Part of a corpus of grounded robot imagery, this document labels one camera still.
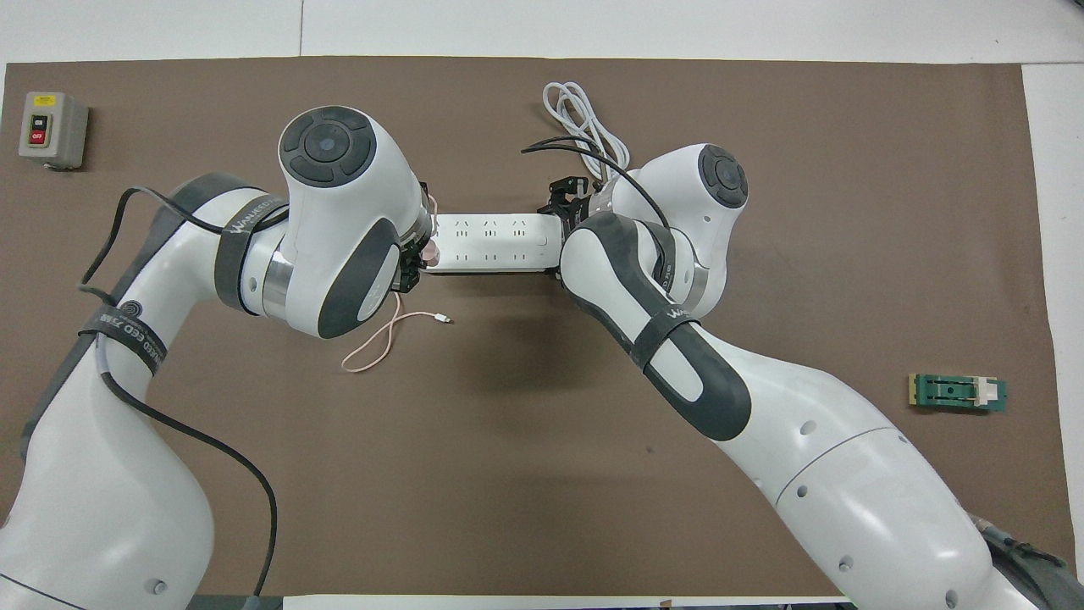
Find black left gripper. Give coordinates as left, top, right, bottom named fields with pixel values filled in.
left=390, top=239, right=428, bottom=296

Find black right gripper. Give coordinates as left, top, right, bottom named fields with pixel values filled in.
left=537, top=173, right=605, bottom=286

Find pink charging cable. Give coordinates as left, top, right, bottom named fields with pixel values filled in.
left=341, top=193, right=453, bottom=374

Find white power strip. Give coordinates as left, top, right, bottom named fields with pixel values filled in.
left=421, top=212, right=567, bottom=275

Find brown table mat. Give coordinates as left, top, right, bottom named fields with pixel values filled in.
left=0, top=56, right=1078, bottom=598

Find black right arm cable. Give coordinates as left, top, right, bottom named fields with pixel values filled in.
left=520, top=136, right=678, bottom=289

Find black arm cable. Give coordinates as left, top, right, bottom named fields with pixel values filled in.
left=78, top=186, right=293, bottom=596
left=520, top=136, right=678, bottom=289

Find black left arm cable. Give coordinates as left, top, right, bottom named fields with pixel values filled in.
left=78, top=186, right=293, bottom=596

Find grey push-button switch box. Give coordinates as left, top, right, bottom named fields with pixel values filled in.
left=18, top=91, right=90, bottom=171

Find green knife switch yellow base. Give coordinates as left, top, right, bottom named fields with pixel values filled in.
left=908, top=373, right=1009, bottom=416

